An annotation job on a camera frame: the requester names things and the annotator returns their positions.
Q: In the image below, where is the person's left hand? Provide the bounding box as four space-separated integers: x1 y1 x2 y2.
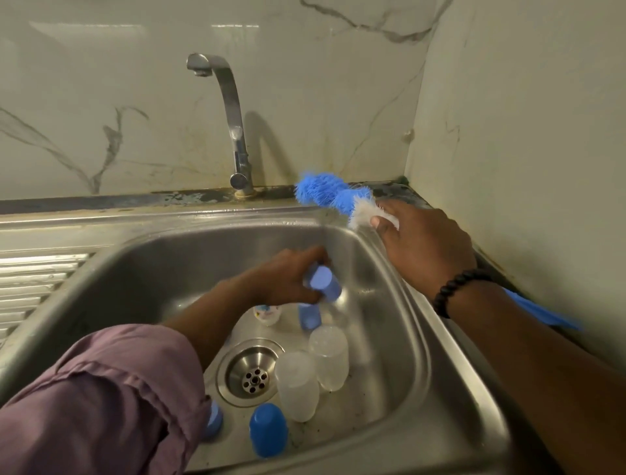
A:
237 243 332 307

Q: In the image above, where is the person's right hand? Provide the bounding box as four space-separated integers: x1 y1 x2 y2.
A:
368 198 479 303

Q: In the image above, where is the cartoon print baby bottle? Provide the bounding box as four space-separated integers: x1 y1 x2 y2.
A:
251 303 284 327

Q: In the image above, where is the blue cylindrical bottle cap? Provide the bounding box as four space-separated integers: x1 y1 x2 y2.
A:
308 263 344 305
297 303 324 334

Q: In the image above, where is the translucent bottle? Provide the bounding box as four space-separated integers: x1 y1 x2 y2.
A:
273 350 322 424
307 324 351 393

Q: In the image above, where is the blue and white bottle brush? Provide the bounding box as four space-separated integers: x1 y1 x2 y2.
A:
294 171 584 332

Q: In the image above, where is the translucent bottle front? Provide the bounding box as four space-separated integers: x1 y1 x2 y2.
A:
273 350 322 424

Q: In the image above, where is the dark blue dome cap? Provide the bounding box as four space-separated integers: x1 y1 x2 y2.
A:
248 401 291 459

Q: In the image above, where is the blue ring collar front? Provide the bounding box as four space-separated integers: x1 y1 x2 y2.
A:
202 400 226 442

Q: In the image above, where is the person's left forearm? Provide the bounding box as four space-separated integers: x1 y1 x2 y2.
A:
161 277 258 370

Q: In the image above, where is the person's right forearm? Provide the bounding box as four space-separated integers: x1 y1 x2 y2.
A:
445 282 626 475

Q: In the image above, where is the metal sink drain strainer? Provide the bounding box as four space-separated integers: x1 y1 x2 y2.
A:
216 337 288 408

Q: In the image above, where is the stainless steel sink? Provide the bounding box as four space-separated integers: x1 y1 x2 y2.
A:
0 181 520 475

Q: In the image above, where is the chrome sink faucet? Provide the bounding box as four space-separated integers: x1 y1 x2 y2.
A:
186 52 258 198

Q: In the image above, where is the pink shirt sleeve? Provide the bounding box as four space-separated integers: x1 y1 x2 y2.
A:
0 323 213 475

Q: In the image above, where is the black bead bracelet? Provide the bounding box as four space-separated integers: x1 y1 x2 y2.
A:
431 268 496 320

